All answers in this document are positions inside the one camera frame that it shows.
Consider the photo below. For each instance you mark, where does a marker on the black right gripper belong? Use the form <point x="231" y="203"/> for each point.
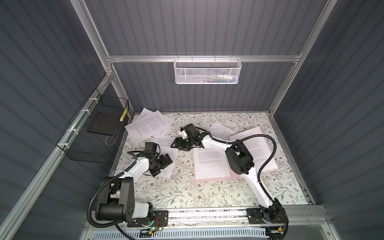
<point x="178" y="146"/>

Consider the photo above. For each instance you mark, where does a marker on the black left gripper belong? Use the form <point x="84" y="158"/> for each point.
<point x="153" y="172"/>

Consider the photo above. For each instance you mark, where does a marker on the pink file folder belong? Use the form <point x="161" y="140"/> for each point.
<point x="211" y="165"/>

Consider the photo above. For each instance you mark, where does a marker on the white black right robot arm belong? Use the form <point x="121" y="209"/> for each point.
<point x="240" y="161"/>

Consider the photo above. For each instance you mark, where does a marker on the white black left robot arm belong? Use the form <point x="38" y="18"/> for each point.
<point x="114" y="202"/>

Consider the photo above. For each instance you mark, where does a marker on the floral patterned table mat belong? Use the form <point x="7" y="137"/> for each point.
<point x="182" y="191"/>

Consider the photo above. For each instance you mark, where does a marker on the yellow marker pen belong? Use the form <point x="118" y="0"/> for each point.
<point x="123" y="115"/>

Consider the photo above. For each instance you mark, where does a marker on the black foam pad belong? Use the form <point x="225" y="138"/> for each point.
<point x="104" y="124"/>

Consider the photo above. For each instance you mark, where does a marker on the pens in white basket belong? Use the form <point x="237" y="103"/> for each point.
<point x="231" y="79"/>

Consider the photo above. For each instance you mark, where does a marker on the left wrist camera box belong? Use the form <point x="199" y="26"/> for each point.
<point x="152" y="148"/>

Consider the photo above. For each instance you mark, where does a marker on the white wire mesh basket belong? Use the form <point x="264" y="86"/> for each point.
<point x="189" y="73"/>

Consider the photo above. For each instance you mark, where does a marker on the black wire basket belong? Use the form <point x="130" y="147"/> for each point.
<point x="79" y="145"/>

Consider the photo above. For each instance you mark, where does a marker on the aluminium corner frame post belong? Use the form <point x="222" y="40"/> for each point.
<point x="93" y="34"/>

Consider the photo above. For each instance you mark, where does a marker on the white vented cable duct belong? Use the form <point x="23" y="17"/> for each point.
<point x="204" y="233"/>

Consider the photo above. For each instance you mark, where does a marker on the horizontal aluminium frame bar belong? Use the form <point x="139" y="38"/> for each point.
<point x="205" y="58"/>

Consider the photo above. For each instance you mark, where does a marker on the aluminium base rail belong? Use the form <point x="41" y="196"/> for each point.
<point x="239" y="216"/>

